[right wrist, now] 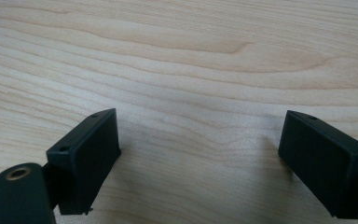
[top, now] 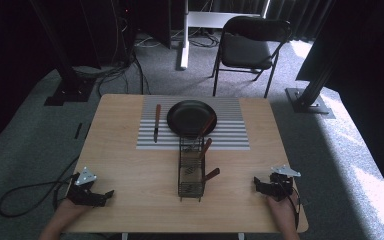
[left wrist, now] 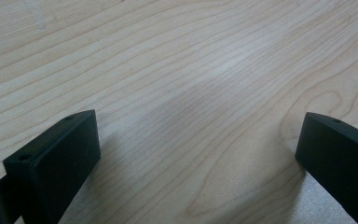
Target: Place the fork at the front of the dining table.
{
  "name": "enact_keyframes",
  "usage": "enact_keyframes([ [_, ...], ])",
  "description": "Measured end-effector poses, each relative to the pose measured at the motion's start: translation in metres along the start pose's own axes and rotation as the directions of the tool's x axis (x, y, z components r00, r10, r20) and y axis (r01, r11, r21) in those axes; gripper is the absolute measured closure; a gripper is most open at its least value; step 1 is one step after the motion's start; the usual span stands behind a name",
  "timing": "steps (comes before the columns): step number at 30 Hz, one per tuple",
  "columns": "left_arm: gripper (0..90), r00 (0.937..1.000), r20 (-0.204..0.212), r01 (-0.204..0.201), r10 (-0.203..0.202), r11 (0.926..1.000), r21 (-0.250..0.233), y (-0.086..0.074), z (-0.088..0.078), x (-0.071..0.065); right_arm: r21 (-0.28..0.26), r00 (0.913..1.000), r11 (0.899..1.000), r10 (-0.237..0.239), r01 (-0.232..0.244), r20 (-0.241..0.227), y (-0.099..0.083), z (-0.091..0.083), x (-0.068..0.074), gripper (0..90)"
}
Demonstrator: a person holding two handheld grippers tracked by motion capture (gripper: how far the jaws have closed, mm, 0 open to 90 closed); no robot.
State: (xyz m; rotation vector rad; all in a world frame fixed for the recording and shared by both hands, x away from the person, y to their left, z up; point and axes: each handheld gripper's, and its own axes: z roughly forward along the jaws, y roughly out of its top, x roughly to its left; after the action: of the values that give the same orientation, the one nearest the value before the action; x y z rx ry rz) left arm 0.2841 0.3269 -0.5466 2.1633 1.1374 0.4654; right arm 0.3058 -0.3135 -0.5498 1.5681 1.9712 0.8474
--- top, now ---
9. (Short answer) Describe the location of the person's left hand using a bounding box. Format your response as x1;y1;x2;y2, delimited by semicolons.
57;197;94;222

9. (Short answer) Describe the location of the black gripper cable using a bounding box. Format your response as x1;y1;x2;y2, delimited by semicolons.
279;181;302;232
0;155;81;219

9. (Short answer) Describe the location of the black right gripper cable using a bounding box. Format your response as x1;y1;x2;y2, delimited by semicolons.
279;181;302;232

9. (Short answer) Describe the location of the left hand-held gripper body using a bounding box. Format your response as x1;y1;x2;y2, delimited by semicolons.
66;166;108;208

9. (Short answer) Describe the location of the wooden-handled fork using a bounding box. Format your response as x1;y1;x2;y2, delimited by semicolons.
185;113;217;153

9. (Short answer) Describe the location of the black metal stand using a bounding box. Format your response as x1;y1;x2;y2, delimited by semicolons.
29;0;98;108
284;0;337;120

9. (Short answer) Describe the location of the black folding chair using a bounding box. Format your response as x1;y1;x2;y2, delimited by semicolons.
211;15;294;99

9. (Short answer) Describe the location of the person's right hand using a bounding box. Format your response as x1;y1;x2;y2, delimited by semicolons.
266;192;298;224

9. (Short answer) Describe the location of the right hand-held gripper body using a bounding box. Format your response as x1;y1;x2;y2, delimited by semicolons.
262;164;302;202

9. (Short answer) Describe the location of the wooden-handled table knife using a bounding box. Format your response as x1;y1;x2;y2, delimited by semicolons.
152;103;163;144

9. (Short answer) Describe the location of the white desk frame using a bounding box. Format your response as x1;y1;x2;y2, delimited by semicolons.
179;0;272;71

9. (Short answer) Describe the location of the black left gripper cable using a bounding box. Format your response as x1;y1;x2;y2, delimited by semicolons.
0;155;81;219

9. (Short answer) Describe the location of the bundle of floor cables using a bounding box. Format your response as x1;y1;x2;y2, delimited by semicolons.
73;19;153;97

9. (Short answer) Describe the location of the black round plate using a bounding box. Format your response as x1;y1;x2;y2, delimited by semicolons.
166;99;219;138

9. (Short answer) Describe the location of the black strip on floor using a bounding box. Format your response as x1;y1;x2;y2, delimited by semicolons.
73;122;84;141

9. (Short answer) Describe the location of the dark curtain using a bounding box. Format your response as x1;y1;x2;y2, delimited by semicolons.
209;0;335;42

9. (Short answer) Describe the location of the grey striped placemat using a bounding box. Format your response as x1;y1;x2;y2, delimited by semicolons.
136;95;251;151

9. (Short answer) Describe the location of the black wire cutlery rack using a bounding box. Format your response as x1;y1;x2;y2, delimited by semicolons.
177;133;206;202

